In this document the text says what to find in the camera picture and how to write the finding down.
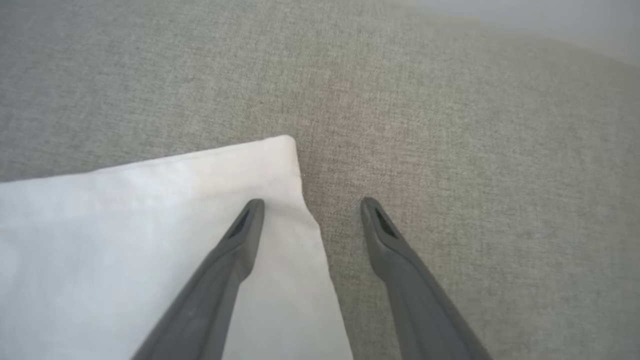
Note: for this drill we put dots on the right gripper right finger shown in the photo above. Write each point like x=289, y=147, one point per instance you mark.
x=415, y=300

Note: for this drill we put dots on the red and white jersey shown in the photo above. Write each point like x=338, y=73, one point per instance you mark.
x=100, y=250

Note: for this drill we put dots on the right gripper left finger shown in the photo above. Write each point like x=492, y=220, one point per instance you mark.
x=210, y=295

